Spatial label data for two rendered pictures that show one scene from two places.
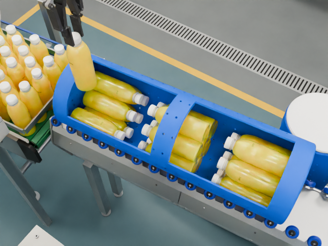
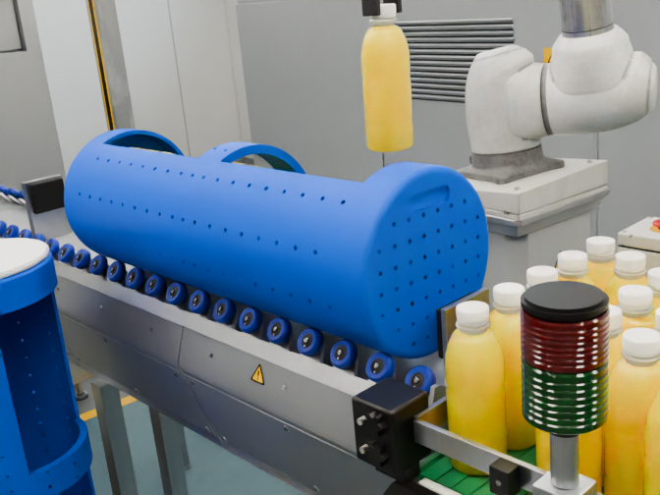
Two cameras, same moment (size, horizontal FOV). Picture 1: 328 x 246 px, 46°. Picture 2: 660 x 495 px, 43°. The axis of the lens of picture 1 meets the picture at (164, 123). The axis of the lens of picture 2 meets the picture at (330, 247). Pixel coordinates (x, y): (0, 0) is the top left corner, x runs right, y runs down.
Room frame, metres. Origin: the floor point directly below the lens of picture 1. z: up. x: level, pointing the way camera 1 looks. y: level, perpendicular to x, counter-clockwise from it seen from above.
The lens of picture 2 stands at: (2.06, 0.58, 1.49)
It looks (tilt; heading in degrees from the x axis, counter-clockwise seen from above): 18 degrees down; 200
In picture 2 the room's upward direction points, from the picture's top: 5 degrees counter-clockwise
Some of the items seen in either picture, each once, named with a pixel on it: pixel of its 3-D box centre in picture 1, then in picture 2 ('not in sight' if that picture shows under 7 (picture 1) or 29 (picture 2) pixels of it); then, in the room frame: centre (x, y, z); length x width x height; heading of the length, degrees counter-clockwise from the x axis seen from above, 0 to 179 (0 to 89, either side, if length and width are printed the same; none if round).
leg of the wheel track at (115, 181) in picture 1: (112, 169); not in sight; (1.01, 0.29, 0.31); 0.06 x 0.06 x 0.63; 62
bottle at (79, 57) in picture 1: (81, 63); (386, 83); (0.85, 0.26, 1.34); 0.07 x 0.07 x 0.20
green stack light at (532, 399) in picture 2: not in sight; (564, 385); (1.48, 0.55, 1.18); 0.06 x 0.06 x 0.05
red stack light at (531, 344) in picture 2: not in sight; (564, 331); (1.48, 0.55, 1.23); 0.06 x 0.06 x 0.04
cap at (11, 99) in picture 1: (11, 99); (600, 246); (0.89, 0.57, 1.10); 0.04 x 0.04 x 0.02
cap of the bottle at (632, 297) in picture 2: (10, 61); (634, 297); (1.09, 0.61, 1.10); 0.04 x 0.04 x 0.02
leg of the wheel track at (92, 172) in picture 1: (98, 190); not in sight; (0.89, 0.36, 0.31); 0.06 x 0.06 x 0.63; 62
